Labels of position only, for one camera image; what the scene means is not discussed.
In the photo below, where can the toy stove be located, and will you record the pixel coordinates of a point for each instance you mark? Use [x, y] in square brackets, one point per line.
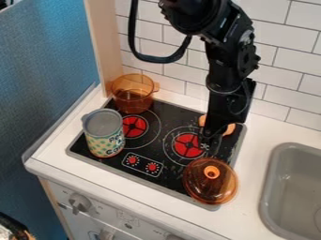
[163, 150]

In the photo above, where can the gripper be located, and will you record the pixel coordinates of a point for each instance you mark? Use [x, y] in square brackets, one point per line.
[227, 106]

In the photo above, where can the orange toy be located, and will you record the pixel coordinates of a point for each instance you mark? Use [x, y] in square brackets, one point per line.
[230, 128]

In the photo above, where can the orange glass lid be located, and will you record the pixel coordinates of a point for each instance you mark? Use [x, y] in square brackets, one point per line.
[210, 182]

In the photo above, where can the green dotted can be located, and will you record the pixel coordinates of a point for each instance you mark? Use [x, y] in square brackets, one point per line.
[104, 134]

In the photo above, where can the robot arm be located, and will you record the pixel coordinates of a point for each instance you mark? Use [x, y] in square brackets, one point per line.
[227, 37]

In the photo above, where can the orange glass pot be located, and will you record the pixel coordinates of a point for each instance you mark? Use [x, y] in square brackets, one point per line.
[133, 93]

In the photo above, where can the toy sink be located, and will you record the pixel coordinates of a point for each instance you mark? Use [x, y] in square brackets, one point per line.
[292, 190]

